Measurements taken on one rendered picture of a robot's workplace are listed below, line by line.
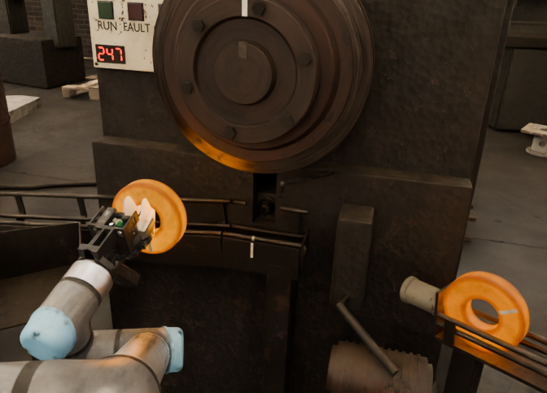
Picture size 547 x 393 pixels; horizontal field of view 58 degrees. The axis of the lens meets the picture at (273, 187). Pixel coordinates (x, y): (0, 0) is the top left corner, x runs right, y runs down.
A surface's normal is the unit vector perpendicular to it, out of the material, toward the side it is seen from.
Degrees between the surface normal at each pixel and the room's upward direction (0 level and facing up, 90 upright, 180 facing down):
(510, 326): 90
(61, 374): 13
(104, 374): 31
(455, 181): 0
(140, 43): 90
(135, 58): 90
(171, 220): 89
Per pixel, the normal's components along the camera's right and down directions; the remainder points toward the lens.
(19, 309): -0.04, -0.91
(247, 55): -0.25, 0.37
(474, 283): -0.70, 0.25
